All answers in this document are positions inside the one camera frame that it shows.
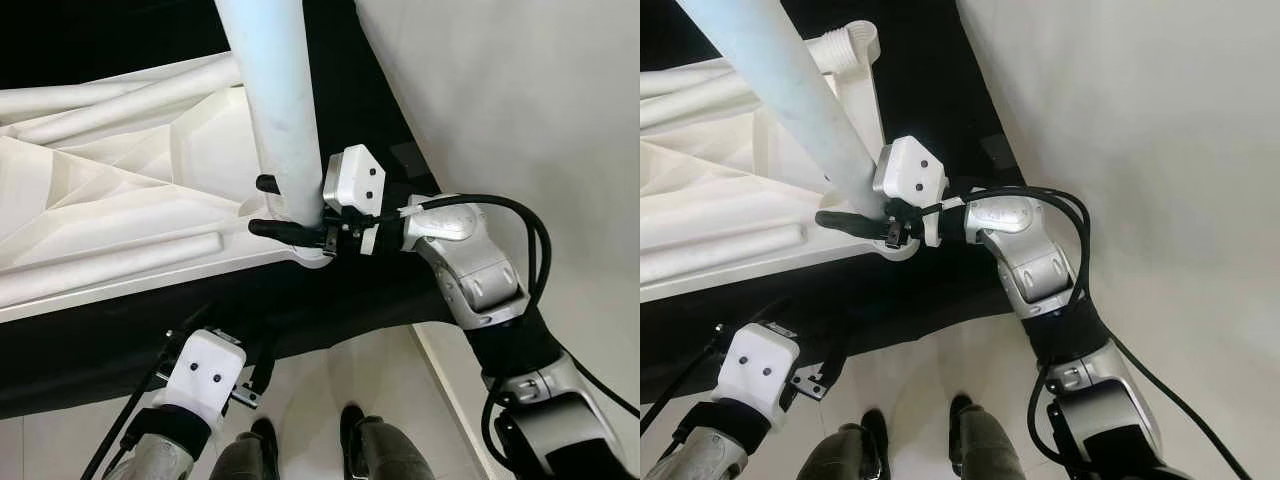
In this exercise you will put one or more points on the grey right robot leg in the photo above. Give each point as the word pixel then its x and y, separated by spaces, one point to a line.
pixel 995 450
pixel 390 455

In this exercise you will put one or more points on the grey robot leg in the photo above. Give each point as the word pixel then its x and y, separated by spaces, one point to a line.
pixel 390 455
pixel 235 462
pixel 995 450
pixel 830 462

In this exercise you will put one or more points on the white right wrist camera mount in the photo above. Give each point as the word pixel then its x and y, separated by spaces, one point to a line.
pixel 355 180
pixel 910 170

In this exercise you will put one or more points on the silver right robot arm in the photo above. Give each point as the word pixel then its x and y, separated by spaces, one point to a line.
pixel 470 270
pixel 1040 270

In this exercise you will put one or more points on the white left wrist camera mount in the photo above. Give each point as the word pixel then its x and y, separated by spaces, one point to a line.
pixel 760 365
pixel 200 370

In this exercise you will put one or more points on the black tablecloth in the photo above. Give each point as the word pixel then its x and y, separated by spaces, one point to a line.
pixel 320 300
pixel 900 300

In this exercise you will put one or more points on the grey left robot leg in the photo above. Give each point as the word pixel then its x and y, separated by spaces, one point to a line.
pixel 235 462
pixel 830 462

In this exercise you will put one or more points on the white plastic table top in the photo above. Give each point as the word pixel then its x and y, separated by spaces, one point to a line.
pixel 740 190
pixel 120 200

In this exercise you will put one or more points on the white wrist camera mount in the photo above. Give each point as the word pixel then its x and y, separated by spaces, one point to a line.
pixel 355 180
pixel 200 370
pixel 910 170
pixel 760 365

